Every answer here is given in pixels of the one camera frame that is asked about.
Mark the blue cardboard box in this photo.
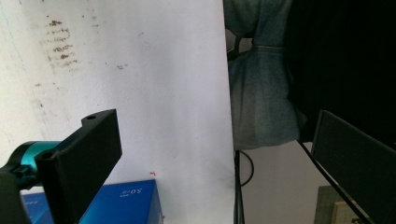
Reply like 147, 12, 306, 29
21, 179, 164, 224

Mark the black cable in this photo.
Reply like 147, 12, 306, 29
233, 149, 255, 224

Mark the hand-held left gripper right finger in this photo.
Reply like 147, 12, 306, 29
310, 109, 396, 224

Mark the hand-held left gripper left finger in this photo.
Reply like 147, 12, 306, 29
34, 108, 123, 224

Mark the blue denim garment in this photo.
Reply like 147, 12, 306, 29
222, 0, 308, 151

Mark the black cloth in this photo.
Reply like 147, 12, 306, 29
284, 0, 396, 150

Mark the light wooden block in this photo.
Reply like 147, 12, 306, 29
317, 185, 366, 224

